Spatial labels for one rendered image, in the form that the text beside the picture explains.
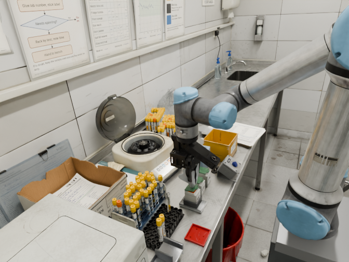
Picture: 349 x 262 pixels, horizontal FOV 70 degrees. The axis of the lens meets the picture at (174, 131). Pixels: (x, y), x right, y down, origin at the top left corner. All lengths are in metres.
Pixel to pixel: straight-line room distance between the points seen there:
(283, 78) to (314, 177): 0.25
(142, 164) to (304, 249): 0.63
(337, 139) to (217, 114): 0.27
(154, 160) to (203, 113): 0.44
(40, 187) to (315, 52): 0.97
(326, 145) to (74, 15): 0.98
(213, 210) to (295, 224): 0.35
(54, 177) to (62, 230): 0.53
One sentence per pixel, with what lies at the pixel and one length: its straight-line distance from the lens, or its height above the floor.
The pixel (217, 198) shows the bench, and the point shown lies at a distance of 1.01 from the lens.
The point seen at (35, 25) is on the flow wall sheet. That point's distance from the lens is 1.04.
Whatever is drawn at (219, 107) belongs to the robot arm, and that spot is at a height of 1.30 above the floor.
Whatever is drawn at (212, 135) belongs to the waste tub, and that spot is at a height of 0.95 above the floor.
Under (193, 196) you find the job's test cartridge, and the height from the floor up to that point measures 0.94.
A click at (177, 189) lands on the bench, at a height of 0.87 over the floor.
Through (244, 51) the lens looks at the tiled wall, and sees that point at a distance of 3.17.
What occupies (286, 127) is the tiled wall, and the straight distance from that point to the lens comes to 3.37.
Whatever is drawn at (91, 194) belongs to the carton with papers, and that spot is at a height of 0.94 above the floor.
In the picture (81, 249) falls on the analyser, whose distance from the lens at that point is 0.52.
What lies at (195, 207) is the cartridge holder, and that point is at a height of 0.89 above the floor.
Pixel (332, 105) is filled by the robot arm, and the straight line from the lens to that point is 0.55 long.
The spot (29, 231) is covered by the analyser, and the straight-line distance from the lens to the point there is 0.60.
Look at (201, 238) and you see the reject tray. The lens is 0.88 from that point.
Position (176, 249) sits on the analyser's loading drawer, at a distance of 0.81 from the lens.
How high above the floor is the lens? 1.55
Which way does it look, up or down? 27 degrees down
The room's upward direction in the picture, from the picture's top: 4 degrees counter-clockwise
